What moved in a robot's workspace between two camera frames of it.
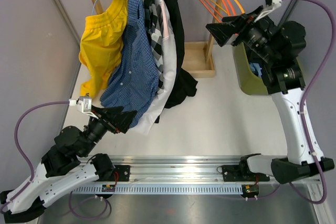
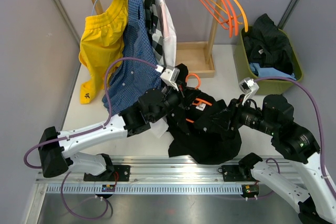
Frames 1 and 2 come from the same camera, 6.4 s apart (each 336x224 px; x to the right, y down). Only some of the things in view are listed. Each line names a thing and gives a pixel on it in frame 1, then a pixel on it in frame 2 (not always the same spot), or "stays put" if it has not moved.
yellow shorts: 102,46 stays put
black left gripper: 117,119 to 181,97
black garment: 182,85 to 188,139
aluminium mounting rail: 188,175 stays put
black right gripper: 224,32 to 223,117
